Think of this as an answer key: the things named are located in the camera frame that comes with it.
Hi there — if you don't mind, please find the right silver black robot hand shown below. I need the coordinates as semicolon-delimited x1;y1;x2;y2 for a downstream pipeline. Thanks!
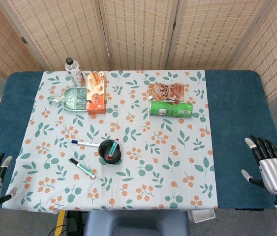
241;134;277;196

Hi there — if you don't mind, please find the black capped whiteboard marker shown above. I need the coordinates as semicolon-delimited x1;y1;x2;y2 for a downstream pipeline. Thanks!
69;157;96;179

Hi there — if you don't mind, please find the blue capped whiteboard marker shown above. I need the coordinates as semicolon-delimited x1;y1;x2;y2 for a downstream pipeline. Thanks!
71;139;100;148

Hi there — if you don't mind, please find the black mesh pen holder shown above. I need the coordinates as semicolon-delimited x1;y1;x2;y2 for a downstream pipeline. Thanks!
98;139;123;165

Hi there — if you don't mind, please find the red capped whiteboard marker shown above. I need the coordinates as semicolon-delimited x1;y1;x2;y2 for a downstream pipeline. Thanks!
108;137;120;159

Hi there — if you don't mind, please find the blue table cover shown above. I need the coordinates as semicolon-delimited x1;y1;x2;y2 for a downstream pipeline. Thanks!
0;70;277;211

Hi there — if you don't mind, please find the small white box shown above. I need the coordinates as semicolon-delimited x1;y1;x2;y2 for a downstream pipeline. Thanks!
187;208;215;223

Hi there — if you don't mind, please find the black table leg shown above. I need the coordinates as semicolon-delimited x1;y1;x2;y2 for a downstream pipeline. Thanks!
65;210;88;236

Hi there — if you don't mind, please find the green chips can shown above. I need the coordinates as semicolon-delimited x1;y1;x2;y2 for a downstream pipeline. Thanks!
148;99;193;118

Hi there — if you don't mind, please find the orange sauce pouch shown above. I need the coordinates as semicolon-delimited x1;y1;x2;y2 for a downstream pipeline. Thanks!
147;83;186;102

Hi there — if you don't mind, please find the leaf and fruit print tablecloth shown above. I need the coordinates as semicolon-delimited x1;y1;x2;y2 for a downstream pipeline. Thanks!
1;70;219;212

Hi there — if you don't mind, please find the orange snack box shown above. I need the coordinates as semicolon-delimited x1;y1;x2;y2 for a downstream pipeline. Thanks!
86;71;107;116

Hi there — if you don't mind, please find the blue padded seat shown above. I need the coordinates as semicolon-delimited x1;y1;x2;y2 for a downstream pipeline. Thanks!
83;210;190;236

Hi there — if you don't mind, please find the clear bottle with black cap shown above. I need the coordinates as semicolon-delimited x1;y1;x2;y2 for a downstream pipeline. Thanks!
64;57;84;87

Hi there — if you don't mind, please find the black cable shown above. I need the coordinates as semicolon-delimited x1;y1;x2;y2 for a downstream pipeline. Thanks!
46;224;67;236

